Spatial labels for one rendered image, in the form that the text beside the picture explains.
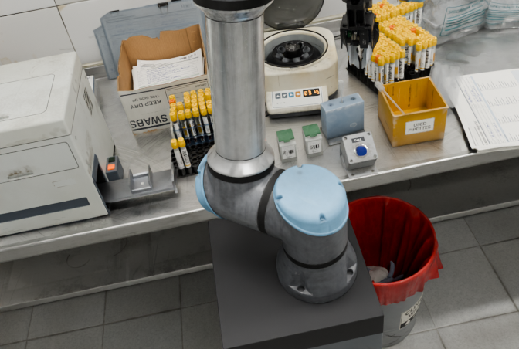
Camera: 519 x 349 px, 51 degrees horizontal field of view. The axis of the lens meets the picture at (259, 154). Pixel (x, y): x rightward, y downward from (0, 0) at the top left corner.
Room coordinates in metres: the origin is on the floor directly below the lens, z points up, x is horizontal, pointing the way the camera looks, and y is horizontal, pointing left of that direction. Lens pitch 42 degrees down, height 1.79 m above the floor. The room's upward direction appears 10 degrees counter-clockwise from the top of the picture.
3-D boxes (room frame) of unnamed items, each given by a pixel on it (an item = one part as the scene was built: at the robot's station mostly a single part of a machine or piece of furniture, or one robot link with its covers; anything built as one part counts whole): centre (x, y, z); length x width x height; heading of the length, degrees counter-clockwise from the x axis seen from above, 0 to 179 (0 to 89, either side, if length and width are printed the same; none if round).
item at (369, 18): (1.09, -0.27, 1.18); 0.09 x 0.08 x 0.12; 160
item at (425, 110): (1.04, -0.39, 0.93); 0.13 x 0.13 x 0.10; 0
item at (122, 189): (0.95, 0.31, 0.92); 0.21 x 0.07 x 0.05; 92
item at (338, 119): (1.06, -0.22, 0.92); 0.10 x 0.07 x 0.10; 99
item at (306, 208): (0.61, -0.06, 1.11); 0.13 x 0.12 x 0.14; 54
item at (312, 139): (1.01, -0.14, 0.91); 0.05 x 0.04 x 0.07; 2
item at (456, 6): (1.48, -0.66, 0.97); 0.26 x 0.17 x 0.19; 108
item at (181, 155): (1.04, 0.14, 0.93); 0.17 x 0.09 x 0.11; 93
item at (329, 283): (0.61, -0.07, 0.99); 0.15 x 0.15 x 0.10
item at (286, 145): (1.01, -0.07, 0.91); 0.05 x 0.04 x 0.07; 2
